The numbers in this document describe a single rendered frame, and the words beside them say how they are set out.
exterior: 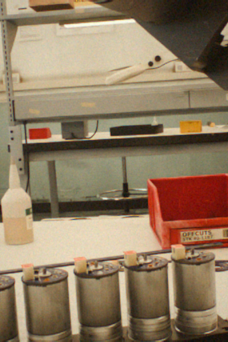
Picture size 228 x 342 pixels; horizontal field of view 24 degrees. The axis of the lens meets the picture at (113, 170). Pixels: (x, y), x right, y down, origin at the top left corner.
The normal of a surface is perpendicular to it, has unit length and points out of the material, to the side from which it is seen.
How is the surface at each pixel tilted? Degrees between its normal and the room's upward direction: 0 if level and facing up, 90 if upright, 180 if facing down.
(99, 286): 90
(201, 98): 90
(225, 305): 0
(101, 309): 90
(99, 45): 90
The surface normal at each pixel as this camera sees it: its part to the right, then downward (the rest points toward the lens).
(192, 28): -0.64, 0.00
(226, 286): -0.07, -0.99
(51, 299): 0.36, 0.09
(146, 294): -0.06, 0.12
